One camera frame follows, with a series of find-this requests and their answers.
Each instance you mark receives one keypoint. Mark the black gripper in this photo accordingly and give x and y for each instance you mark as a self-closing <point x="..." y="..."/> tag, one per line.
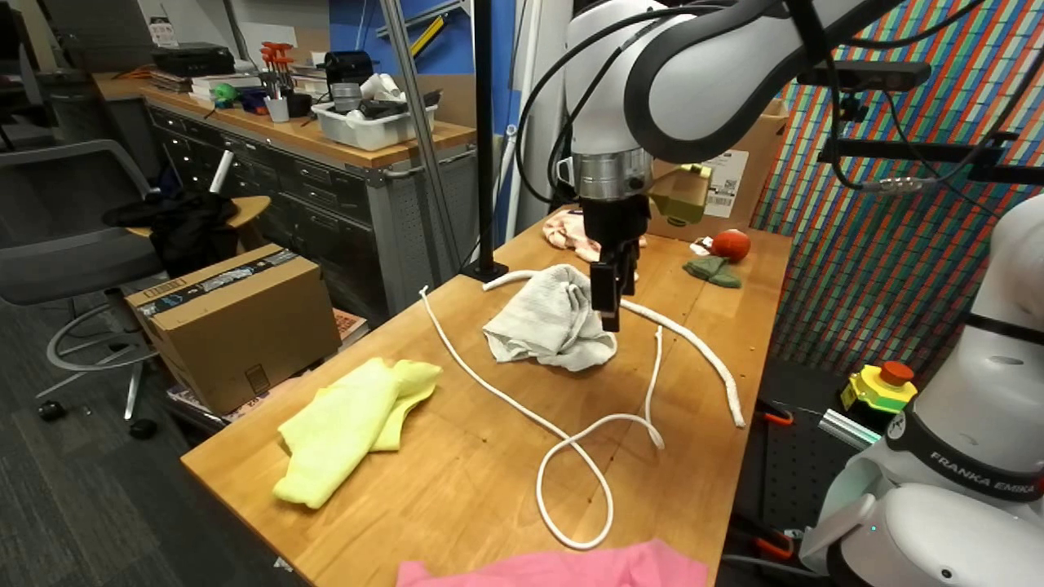
<point x="616" y="229"/>

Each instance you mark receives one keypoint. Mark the white towel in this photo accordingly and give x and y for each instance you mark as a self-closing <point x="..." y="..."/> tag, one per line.
<point x="550" y="320"/>

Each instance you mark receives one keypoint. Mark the dark green cloth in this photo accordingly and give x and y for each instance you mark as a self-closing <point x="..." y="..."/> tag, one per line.
<point x="713" y="272"/>

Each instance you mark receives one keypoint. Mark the orange plush ball with tag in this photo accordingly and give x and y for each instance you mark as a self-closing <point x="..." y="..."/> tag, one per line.
<point x="731" y="242"/>

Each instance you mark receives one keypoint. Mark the hot pink cloth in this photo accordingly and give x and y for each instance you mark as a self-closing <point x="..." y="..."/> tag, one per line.
<point x="555" y="568"/>

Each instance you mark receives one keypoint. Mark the yellow cloth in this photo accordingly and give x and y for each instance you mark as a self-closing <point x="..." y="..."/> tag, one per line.
<point x="346" y="428"/>

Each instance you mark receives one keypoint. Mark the cardboard box with white label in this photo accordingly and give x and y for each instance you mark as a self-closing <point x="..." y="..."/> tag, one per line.
<point x="760" y="174"/>

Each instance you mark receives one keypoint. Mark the black pole stand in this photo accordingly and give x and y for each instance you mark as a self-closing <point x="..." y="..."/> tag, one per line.
<point x="483" y="131"/>

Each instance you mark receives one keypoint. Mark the orange clamp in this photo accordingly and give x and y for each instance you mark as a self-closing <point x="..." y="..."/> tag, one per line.
<point x="776" y="541"/>
<point x="776" y="414"/>

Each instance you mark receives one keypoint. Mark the silver tripod pole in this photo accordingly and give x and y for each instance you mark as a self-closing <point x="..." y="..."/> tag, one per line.
<point x="419" y="131"/>

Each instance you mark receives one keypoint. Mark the reddish flat board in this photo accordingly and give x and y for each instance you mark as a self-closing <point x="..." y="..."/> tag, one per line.
<point x="351" y="325"/>

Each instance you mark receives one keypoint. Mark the yellow red emergency stop button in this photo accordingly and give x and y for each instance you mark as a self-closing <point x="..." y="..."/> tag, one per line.
<point x="879" y="390"/>

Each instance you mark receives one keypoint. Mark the white plastic bin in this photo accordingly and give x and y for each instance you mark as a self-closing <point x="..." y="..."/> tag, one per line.
<point x="371" y="127"/>

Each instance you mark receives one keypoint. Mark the grey workbench with wooden top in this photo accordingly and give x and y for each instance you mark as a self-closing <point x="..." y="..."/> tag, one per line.
<point x="328" y="183"/>

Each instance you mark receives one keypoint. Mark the round wooden stool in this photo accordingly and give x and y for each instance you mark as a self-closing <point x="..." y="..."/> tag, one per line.
<point x="251" y="209"/>

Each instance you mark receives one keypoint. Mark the cardboard box with black tape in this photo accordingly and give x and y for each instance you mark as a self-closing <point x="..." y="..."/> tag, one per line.
<point x="234" y="327"/>

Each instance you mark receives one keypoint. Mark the grey office chair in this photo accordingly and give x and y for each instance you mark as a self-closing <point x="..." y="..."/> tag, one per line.
<point x="68" y="263"/>

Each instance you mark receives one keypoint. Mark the black mounted camera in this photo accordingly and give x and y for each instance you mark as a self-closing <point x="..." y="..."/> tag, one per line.
<point x="882" y="74"/>

